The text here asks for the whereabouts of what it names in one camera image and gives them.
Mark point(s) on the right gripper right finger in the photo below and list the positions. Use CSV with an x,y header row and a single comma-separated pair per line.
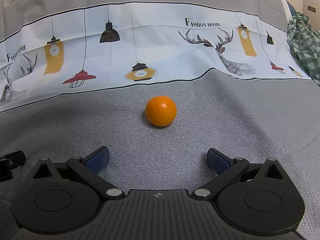
x,y
228,171

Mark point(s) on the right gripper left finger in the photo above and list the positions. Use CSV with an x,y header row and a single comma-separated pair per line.
x,y
86,169

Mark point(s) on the small orange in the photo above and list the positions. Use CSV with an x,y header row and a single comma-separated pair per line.
x,y
161,111

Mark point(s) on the grey printed sofa cover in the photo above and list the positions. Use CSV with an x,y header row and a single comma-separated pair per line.
x,y
77,75

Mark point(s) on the green checkered cloth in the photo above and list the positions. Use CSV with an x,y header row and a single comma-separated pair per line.
x,y
304,44

